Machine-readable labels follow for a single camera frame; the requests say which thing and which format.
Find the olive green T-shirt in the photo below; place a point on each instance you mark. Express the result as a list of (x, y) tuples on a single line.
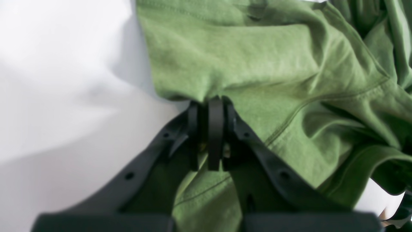
[(326, 86)]

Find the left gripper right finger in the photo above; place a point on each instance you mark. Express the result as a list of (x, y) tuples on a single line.
[(273, 197)]

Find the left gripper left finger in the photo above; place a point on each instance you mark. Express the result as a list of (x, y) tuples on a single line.
[(140, 198)]

